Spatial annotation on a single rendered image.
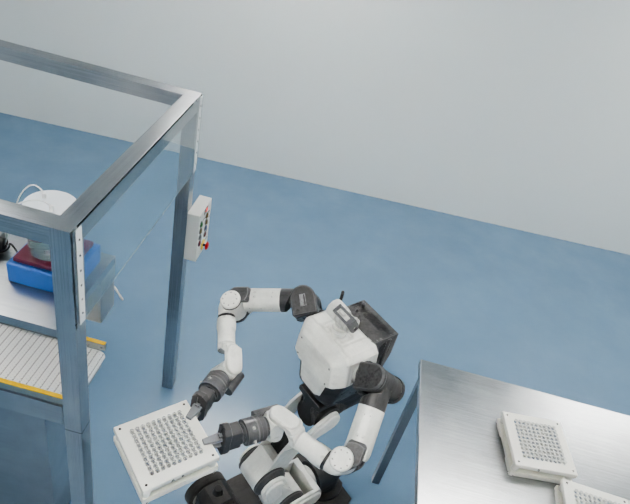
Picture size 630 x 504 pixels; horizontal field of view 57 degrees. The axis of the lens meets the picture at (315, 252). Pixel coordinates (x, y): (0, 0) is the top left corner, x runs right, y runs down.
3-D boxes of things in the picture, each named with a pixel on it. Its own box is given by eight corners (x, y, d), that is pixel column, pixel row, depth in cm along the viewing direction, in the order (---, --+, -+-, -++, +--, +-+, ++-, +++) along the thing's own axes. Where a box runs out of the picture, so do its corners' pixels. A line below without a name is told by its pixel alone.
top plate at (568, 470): (557, 424, 237) (560, 421, 236) (576, 478, 217) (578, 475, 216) (500, 413, 235) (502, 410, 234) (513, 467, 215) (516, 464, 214)
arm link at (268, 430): (256, 451, 192) (286, 442, 197) (262, 431, 186) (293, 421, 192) (243, 425, 199) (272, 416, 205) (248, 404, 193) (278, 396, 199)
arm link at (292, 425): (261, 429, 196) (292, 452, 191) (265, 411, 191) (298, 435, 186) (272, 418, 201) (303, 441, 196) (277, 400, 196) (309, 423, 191)
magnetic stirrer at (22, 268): (101, 258, 196) (101, 237, 191) (69, 298, 179) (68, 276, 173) (45, 243, 196) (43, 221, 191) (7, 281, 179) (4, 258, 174)
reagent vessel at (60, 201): (89, 241, 188) (87, 192, 177) (64, 269, 175) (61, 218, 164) (43, 229, 188) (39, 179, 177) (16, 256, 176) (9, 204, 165)
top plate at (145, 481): (142, 496, 167) (142, 492, 166) (113, 430, 181) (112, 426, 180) (219, 460, 180) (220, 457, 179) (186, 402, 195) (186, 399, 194)
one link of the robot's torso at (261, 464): (249, 466, 245) (321, 385, 241) (272, 500, 235) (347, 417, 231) (228, 465, 233) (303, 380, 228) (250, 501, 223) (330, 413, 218)
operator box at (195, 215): (207, 242, 285) (212, 197, 270) (195, 262, 271) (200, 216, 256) (195, 238, 285) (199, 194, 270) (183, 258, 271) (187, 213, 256)
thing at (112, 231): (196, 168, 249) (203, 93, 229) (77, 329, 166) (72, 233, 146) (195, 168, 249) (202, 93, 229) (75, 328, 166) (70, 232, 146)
